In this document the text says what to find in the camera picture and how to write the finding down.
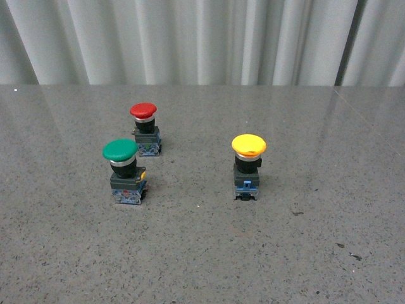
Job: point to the green mushroom push button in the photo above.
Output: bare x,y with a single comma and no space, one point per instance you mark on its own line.
128,181

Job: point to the yellow mushroom push button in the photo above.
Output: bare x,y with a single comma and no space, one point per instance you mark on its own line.
248,149

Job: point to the white pleated curtain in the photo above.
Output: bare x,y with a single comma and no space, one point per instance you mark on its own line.
306,43

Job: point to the red mushroom push button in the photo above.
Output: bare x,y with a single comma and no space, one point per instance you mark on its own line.
146,133

